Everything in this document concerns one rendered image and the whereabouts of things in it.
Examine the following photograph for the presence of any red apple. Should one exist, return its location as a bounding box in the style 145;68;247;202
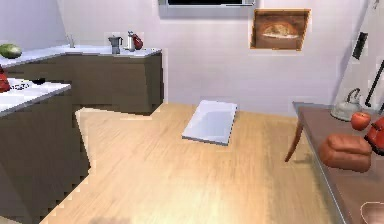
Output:
350;111;372;132

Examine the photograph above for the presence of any white floor mat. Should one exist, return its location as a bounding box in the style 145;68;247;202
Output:
181;99;239;147

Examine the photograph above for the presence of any dark brown kitchen counter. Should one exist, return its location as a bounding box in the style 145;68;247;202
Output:
0;44;165;224

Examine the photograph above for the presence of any red and white bottle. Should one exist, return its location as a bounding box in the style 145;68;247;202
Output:
126;30;145;53

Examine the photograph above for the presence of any grey moka pot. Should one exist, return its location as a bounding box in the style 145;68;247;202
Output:
107;35;124;55

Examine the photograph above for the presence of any framed bread picture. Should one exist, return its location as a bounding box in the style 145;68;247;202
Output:
249;8;312;52

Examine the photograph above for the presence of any grey kettle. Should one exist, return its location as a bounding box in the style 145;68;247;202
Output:
330;87;364;122

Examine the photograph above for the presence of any brown bread loaf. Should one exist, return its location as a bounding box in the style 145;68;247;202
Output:
318;133;373;174

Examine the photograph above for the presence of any brown wooden table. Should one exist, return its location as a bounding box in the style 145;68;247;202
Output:
284;101;384;224

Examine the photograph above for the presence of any white fridge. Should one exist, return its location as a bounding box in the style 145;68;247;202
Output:
330;0;384;116

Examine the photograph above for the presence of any red toaster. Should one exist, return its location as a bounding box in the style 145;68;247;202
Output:
364;115;384;156

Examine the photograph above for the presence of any red pot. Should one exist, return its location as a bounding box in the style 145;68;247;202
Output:
0;65;12;94

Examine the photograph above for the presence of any green melon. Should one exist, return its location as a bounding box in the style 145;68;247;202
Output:
0;43;23;60

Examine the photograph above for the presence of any black door handle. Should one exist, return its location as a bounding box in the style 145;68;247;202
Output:
364;59;384;108

